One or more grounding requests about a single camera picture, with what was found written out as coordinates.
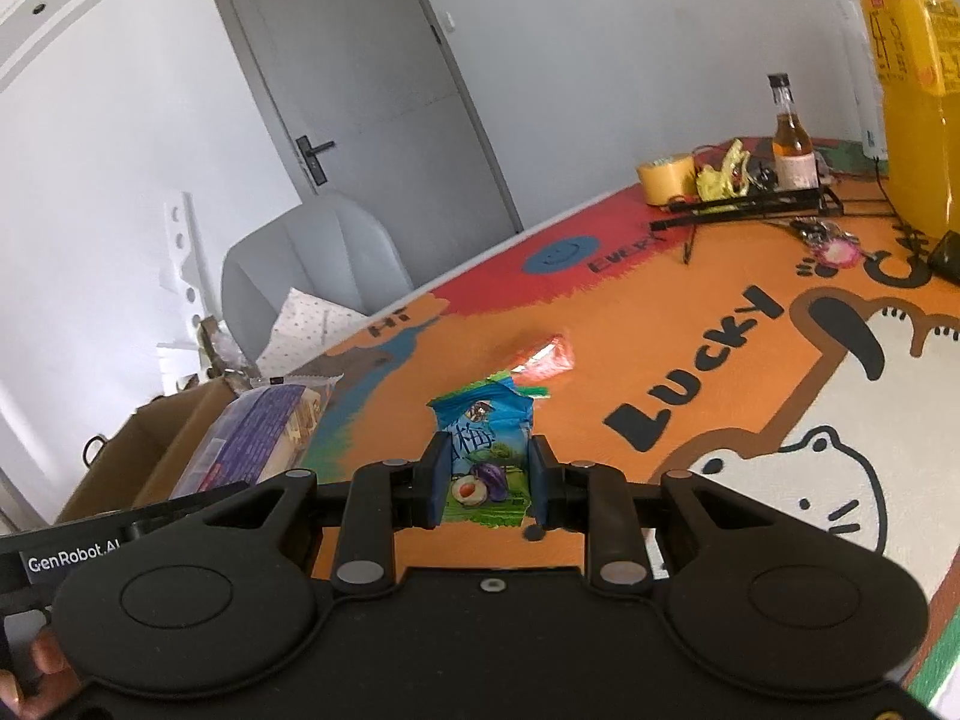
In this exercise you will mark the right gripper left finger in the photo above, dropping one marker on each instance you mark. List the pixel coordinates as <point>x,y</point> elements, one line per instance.
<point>431,481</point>

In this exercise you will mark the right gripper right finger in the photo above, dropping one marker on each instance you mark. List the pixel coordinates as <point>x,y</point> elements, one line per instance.
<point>546,484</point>

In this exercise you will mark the blue plum snack packet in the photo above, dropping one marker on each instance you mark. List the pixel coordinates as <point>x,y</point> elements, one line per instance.
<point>490,423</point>

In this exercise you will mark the purple bread package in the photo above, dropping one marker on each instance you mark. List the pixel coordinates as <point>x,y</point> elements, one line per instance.
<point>262,433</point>

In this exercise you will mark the person's left hand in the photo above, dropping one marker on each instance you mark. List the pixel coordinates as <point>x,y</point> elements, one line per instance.
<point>56,684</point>

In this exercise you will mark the orange jelly packet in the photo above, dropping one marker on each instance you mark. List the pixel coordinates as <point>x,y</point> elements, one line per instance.
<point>543,361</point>

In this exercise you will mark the cardboard box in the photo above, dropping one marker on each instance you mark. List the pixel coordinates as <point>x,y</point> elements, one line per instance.
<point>143,462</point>

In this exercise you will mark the white dotted cushion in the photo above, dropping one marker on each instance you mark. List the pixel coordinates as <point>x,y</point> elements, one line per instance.
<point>305,328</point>

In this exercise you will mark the grey chair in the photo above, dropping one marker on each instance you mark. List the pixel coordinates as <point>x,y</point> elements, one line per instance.
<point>328,247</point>

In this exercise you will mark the colourful cartoon table mat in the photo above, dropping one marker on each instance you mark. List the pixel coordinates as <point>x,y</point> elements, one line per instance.
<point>730,350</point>

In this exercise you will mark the yellow tape roll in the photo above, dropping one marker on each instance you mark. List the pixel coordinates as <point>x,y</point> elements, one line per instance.
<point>667,179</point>

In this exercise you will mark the yellow crumpled wrapper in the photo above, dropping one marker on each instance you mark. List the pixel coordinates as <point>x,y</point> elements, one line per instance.
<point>728,181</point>

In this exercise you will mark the grey door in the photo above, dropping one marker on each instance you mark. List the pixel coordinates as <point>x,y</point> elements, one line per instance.
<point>363,96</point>

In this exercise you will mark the small amber glass bottle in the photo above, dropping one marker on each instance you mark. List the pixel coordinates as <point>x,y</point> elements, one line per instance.
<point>795,160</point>

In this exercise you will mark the black flat device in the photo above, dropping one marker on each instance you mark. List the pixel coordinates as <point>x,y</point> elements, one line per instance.
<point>944,260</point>

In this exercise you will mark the large yellow juice bottle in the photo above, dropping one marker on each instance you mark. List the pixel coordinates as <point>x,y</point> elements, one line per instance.
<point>914,47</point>

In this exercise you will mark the white perforated bracket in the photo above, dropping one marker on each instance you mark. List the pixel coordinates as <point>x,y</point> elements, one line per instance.
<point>182,357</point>

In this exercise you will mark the pink keychain with keys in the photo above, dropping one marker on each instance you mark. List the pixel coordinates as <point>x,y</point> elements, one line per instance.
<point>829,244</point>

